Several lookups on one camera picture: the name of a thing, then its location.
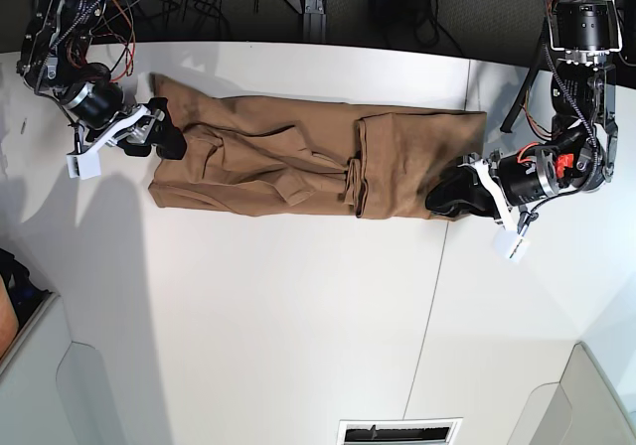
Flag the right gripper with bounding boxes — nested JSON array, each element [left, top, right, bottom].
[[62, 81, 188, 161]]

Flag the white floor vent grille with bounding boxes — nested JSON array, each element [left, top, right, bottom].
[[337, 418, 463, 445]]

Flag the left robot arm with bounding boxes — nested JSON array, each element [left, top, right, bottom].
[[425, 0, 623, 235]]

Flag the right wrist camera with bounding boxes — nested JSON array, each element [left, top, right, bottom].
[[66, 150, 101, 180]]

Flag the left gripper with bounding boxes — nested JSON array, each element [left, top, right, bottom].
[[424, 146, 557, 234]]

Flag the grey bin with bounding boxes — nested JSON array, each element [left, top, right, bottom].
[[1, 294, 127, 444], [508, 342, 635, 444]]

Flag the grey bin left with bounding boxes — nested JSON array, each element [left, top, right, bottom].
[[1, 294, 127, 444]]

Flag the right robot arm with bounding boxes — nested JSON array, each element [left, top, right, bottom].
[[17, 0, 187, 161]]

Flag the aluminium frame post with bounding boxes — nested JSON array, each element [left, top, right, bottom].
[[302, 0, 327, 44]]

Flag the brown t-shirt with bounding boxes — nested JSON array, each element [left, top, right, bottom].
[[149, 74, 486, 220]]

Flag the grey bin right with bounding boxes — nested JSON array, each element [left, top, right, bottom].
[[508, 342, 635, 444]]

